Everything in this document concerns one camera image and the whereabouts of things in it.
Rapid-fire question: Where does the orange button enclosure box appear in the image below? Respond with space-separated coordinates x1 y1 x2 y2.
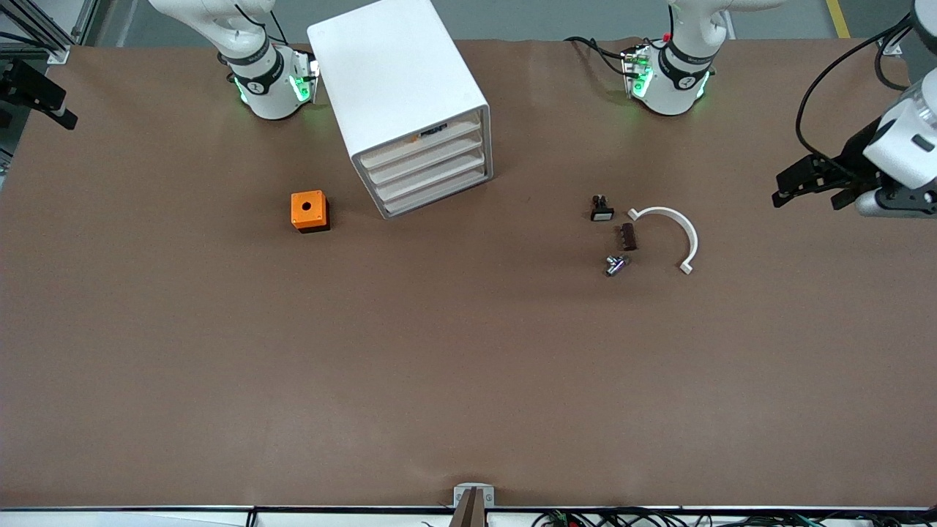
291 190 330 233

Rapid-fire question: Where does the black base power cable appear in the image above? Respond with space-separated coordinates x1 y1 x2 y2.
564 35 632 78

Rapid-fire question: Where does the grey metal edge bracket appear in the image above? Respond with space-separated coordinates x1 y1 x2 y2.
454 483 495 509

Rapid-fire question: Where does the black cable bundle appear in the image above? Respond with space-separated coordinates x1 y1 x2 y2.
534 507 937 527

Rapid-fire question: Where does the brown table mat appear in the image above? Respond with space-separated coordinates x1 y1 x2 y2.
0 37 937 509

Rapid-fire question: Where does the white curved plastic bracket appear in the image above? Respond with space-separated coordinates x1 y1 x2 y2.
627 206 699 275

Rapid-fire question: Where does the aluminium frame post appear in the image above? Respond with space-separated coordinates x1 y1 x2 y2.
0 0 100 65
877 0 937 56

